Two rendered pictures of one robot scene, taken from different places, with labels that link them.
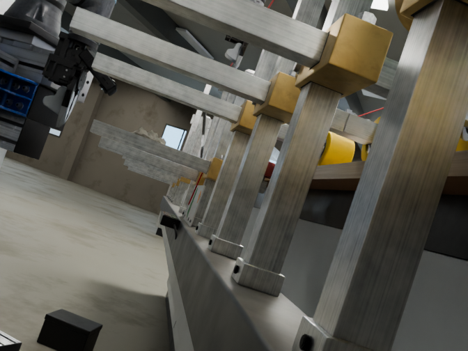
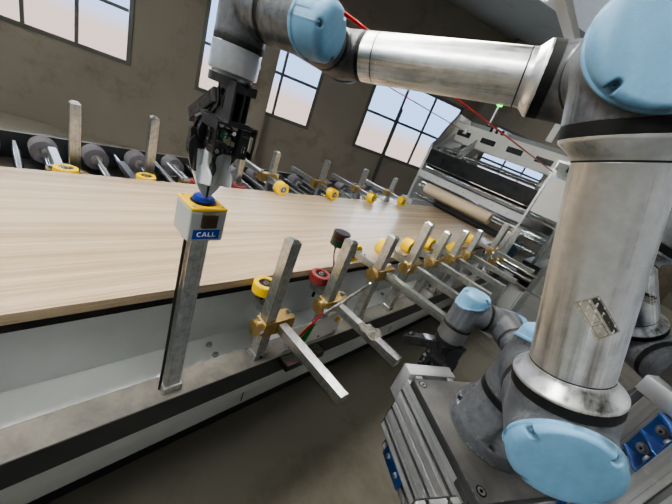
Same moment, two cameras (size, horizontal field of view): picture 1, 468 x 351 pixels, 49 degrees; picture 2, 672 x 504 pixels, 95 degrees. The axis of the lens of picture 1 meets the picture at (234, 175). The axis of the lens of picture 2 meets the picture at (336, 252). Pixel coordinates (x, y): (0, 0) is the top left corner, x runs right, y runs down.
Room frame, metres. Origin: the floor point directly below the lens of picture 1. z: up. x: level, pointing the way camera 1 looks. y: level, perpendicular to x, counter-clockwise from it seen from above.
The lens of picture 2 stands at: (1.98, 0.70, 1.46)
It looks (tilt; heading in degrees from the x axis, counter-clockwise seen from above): 23 degrees down; 225
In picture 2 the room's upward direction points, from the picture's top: 22 degrees clockwise
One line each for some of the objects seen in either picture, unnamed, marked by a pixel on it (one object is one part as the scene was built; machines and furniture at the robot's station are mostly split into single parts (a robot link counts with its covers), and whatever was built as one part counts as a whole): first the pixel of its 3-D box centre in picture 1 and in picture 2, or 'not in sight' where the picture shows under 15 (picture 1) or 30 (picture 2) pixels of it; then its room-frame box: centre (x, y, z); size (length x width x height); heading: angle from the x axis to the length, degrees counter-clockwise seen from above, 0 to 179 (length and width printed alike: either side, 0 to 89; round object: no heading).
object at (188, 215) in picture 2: not in sight; (200, 218); (1.80, 0.12, 1.18); 0.07 x 0.07 x 0.08; 8
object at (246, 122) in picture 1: (248, 121); (379, 272); (1.02, 0.01, 0.95); 0.13 x 0.06 x 0.05; 8
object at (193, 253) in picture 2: (206, 152); (180, 319); (1.80, 0.12, 0.93); 0.05 x 0.04 x 0.45; 8
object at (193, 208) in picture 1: (193, 203); (315, 330); (1.32, 0.07, 0.75); 0.26 x 0.01 x 0.10; 8
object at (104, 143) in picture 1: (173, 168); (294, 342); (1.49, 0.17, 0.82); 0.43 x 0.03 x 0.04; 98
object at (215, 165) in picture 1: (218, 171); (329, 302); (1.27, 0.04, 0.85); 0.13 x 0.06 x 0.05; 8
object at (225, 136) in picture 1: (219, 160); (328, 297); (1.29, 0.05, 0.87); 0.03 x 0.03 x 0.48; 8
